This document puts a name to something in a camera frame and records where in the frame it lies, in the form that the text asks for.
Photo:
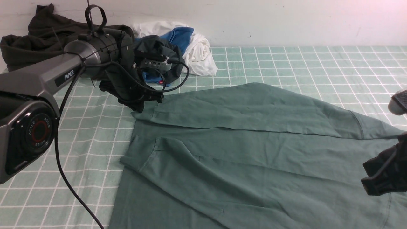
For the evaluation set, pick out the blue garment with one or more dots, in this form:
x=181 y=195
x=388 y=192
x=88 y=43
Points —
x=179 y=36

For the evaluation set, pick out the green long-sleeve top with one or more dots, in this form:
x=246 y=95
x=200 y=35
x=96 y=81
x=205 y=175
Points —
x=252 y=156

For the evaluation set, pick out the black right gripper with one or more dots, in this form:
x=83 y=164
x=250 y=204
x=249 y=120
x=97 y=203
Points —
x=387 y=172

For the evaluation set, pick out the dark olive crumpled garment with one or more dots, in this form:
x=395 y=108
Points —
x=48 y=34

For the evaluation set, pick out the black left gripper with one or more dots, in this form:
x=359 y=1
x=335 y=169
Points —
x=125 y=80

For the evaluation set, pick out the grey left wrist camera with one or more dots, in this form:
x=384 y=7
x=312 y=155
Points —
x=160 y=64

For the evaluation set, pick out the white crumpled garment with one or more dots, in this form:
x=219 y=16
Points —
x=198 y=56

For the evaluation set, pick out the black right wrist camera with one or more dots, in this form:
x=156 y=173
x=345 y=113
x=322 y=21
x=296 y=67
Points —
x=398 y=103

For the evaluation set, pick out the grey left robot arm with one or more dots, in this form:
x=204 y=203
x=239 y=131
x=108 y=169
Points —
x=29 y=111

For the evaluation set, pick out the green checked tablecloth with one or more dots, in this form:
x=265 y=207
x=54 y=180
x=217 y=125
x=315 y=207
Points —
x=95 y=129

